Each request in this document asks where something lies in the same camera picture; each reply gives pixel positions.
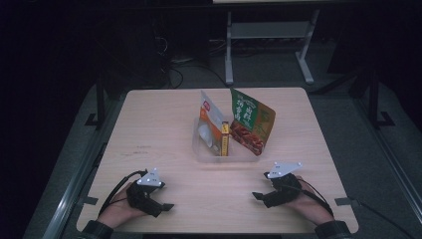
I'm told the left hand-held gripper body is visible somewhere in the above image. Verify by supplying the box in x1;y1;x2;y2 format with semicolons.
125;167;166;218

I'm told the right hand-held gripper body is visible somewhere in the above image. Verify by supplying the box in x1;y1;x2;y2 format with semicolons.
263;161;304;209

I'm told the clear plastic container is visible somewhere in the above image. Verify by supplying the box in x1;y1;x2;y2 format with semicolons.
192;116;267;164

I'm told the small yellow box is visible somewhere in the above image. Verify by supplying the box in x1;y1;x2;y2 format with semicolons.
219;120;231;157

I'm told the green and red food packet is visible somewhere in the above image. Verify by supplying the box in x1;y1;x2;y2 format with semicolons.
229;88;277;157

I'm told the white and orange food packet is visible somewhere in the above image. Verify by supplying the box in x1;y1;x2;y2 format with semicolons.
197;90;224;157

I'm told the person's right hand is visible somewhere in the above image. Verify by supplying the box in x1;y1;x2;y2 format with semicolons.
282;175;334;227

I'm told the person's left hand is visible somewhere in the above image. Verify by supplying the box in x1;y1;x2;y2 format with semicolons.
97;182;148;229

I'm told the black metal stand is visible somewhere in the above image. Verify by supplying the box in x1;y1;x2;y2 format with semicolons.
84;83;107;128
367;69;396;128

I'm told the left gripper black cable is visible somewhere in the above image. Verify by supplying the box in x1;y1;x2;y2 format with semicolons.
98;169;148;217

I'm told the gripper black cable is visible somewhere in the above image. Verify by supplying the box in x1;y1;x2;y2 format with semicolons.
298;178;334;217
98;169;148;217

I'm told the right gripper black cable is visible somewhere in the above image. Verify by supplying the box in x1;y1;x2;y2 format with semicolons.
298;178;334;217

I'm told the aluminium rail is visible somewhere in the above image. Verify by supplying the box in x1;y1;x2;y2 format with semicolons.
351;99;422;213
41;93;128;239

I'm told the tangle of black cables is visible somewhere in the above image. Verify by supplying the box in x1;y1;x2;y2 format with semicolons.
155;33;230;90

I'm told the thin grey cable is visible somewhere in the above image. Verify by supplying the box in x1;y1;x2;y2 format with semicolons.
347;198;412;239

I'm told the white metal desk frame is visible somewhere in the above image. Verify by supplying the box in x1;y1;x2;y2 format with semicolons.
223;9;321;86

